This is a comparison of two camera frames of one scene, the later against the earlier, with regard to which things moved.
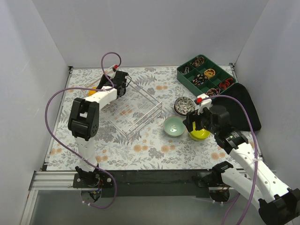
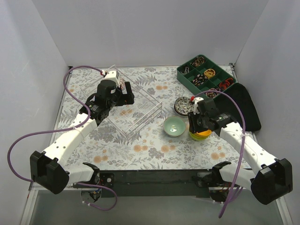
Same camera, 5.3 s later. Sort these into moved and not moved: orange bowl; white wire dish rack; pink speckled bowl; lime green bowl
Moved: orange bowl
Not moved: pink speckled bowl; lime green bowl; white wire dish rack
